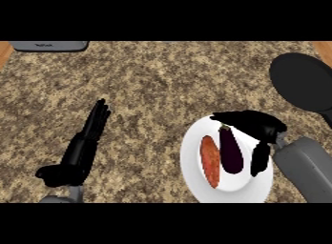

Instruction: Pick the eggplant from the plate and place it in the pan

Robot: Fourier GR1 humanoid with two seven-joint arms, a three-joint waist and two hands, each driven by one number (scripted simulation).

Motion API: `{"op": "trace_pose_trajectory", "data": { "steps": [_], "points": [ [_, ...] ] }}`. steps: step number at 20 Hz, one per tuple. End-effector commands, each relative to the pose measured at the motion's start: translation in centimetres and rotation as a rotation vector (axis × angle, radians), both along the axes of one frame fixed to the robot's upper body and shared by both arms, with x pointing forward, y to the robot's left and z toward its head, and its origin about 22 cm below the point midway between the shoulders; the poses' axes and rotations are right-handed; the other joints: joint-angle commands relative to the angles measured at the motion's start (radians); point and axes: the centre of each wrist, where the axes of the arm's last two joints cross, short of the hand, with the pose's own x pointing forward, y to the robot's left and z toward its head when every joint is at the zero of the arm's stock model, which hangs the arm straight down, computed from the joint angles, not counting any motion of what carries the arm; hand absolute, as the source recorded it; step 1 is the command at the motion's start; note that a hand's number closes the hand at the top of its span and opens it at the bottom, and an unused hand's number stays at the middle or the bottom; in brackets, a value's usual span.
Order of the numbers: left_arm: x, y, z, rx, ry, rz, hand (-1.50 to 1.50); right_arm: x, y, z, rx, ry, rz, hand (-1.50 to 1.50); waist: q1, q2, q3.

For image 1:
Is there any orange sweet potato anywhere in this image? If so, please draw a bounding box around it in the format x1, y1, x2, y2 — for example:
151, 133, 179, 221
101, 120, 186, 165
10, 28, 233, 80
198, 134, 223, 190

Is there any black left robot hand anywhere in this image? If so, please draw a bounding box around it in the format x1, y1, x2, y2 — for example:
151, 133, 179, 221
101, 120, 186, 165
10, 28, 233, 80
36, 98, 112, 188

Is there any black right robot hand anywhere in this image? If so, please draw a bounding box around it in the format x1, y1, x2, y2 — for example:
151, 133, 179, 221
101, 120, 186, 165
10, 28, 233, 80
208, 110, 288, 178

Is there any dark purple eggplant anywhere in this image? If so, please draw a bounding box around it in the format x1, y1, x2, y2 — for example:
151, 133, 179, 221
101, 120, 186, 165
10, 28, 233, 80
217, 124, 247, 174

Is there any black frying pan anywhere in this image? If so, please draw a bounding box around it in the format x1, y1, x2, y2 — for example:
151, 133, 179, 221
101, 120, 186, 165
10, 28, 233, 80
267, 51, 332, 149

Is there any white plate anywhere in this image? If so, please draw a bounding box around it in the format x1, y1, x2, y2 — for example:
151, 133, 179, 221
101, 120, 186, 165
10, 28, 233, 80
179, 114, 275, 204

